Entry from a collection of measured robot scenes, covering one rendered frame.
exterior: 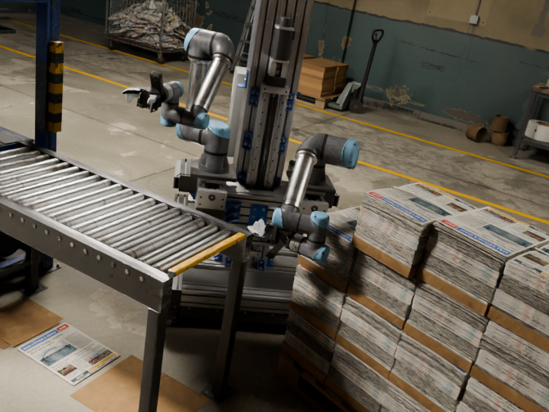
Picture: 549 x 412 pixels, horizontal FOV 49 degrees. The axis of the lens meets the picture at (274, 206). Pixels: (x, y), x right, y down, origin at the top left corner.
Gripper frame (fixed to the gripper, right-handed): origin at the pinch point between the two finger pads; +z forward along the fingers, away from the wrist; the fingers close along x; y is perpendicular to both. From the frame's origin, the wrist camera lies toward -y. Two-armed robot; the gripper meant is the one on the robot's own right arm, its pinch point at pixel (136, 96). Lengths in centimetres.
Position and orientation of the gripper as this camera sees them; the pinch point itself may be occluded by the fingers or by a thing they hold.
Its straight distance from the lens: 243.8
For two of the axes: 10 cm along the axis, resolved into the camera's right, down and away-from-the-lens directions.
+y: -2.9, 8.7, 4.1
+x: -9.0, -3.9, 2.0
